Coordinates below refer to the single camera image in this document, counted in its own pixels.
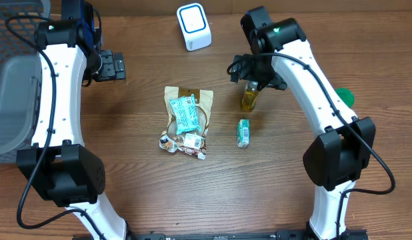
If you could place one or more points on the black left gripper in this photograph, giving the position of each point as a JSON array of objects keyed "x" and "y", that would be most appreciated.
[{"x": 115, "y": 70}]

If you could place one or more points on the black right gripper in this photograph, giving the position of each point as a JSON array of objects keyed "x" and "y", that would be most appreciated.
[{"x": 268, "y": 84}]

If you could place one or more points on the clear plastic container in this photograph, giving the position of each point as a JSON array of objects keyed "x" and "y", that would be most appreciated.
[{"x": 250, "y": 95}]

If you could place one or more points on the brown Pantree snack packet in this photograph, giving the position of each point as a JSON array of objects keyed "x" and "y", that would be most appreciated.
[{"x": 203, "y": 102}]

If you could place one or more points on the teal small carton box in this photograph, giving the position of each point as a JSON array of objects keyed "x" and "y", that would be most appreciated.
[{"x": 243, "y": 133}]

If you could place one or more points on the green lid spice jar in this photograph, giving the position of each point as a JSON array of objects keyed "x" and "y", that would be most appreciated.
[{"x": 346, "y": 96}]

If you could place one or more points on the teal white snack packet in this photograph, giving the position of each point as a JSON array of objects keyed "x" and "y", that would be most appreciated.
[{"x": 185, "y": 112}]

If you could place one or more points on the brown white snack wrapper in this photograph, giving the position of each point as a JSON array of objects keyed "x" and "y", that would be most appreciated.
[{"x": 191, "y": 143}]

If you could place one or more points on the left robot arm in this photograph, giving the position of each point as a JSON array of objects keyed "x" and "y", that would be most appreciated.
[{"x": 58, "y": 165}]

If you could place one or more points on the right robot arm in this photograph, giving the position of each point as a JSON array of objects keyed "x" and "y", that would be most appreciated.
[{"x": 281, "y": 57}]

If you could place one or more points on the white barcode scanner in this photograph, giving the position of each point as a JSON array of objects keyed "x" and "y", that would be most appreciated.
[{"x": 194, "y": 26}]

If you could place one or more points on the grey plastic mesh basket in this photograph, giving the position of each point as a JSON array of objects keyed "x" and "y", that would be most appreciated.
[{"x": 20, "y": 81}]

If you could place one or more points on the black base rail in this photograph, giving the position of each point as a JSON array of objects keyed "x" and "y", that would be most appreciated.
[{"x": 219, "y": 236}]

